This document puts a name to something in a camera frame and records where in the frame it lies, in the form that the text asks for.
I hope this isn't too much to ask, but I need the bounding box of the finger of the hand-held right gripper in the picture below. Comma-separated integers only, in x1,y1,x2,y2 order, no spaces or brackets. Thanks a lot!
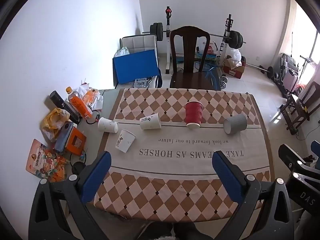
311,140,320,160
278,143,304,171

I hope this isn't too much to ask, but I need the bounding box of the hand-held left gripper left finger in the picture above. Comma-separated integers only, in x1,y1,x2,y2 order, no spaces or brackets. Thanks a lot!
28,151,112,240

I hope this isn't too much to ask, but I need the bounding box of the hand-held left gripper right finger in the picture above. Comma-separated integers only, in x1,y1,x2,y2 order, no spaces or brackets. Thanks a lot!
212,151,295,240

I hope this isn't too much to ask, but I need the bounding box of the white printed paper cup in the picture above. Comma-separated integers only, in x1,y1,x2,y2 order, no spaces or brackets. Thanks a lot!
115,129,136,153
139,113,162,130

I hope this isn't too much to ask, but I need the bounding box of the plain white paper cup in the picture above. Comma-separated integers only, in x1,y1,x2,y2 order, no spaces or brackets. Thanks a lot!
98,117,119,133

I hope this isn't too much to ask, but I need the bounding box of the grey cup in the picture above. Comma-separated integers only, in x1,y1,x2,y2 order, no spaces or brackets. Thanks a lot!
223,114,248,135

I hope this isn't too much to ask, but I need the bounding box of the red ribbed paper cup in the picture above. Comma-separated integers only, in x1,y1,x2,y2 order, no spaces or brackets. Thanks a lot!
185,101,204,130

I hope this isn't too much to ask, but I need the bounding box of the black round object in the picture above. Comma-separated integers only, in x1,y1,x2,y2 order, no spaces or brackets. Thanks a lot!
71,162,87,178

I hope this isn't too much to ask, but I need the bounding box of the orange box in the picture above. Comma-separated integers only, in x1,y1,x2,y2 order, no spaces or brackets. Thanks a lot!
66,130,87,155

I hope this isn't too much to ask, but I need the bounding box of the dark wooden stand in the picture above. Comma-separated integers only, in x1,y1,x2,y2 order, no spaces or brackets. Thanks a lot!
279,81,320,135

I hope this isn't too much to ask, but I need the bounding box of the grey blue box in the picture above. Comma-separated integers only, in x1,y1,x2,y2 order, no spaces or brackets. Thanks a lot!
54,121,75,153

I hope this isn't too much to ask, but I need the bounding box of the checkered tablecloth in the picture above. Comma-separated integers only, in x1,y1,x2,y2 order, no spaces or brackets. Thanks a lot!
94,88,273,222

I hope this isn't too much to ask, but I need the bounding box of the colourful snack packet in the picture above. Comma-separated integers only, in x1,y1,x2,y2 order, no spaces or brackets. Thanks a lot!
26,139,69,182

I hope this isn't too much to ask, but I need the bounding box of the yellow plastic bag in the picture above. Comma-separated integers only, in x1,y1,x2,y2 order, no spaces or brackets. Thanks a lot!
41,108,70,142

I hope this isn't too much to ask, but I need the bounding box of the orange drink bottle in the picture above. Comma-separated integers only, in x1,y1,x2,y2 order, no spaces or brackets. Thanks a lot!
65,87,93,120

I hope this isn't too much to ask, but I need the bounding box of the folded grey exercise machine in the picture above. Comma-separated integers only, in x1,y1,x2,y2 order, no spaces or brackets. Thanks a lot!
274,52,300,98

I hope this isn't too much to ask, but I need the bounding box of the crumpled white plastic bag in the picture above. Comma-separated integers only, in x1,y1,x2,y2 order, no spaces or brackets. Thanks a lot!
76,84,104,111

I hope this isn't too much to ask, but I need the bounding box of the black cylindrical box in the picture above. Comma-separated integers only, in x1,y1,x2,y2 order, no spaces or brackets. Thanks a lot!
49,91,80,125

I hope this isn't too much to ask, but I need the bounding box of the small barbell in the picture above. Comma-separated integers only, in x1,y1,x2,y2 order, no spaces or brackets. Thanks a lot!
245,64,279,80

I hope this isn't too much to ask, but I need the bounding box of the red cardboard box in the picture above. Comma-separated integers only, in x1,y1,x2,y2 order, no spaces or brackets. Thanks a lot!
223,55,246,78

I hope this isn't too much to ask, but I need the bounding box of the window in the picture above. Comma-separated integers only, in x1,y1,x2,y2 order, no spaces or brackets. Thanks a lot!
290,0,320,90

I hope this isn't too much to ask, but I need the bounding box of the clear plastic container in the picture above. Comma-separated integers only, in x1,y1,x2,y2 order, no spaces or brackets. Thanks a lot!
134,78,150,88

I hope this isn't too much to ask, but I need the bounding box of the dark blue bag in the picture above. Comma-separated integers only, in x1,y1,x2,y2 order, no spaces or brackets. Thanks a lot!
154,67,163,88

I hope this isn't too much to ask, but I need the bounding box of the barbell with black plates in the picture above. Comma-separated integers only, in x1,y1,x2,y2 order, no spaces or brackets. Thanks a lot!
142,22,247,49

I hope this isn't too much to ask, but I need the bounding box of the crumpled clear plastic bag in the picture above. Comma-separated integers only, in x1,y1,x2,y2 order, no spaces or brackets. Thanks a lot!
114,47,130,58

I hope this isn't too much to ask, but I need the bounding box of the dark wooden chair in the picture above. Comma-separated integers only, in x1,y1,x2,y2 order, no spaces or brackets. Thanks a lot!
169,26,222,90

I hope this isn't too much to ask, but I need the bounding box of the red and white plastic bag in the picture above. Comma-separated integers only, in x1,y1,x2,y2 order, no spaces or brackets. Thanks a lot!
199,41,218,56

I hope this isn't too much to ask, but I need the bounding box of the white padded chair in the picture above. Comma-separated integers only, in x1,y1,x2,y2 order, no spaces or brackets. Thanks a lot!
120,34,159,61

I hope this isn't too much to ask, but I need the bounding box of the white barbell rack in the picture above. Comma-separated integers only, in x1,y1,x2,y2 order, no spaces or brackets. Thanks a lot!
164,6,234,75

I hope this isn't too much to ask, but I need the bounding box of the black cable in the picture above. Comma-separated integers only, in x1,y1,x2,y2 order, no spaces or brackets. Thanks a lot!
86,110,101,125

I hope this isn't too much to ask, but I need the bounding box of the blue cable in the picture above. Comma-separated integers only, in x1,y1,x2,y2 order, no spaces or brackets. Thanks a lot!
194,55,221,90

